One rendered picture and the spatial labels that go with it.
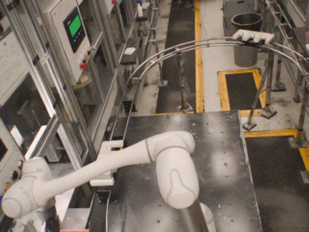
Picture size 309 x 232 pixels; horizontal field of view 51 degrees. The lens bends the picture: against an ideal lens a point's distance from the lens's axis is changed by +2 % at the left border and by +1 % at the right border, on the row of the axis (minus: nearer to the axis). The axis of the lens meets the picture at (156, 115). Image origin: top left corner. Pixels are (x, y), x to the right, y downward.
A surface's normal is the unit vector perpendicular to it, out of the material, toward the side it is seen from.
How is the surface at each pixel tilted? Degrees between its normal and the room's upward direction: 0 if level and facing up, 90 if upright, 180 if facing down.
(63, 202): 0
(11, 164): 90
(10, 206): 65
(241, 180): 0
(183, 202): 84
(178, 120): 0
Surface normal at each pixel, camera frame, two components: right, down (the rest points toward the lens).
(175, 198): 0.14, 0.54
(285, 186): -0.15, -0.78
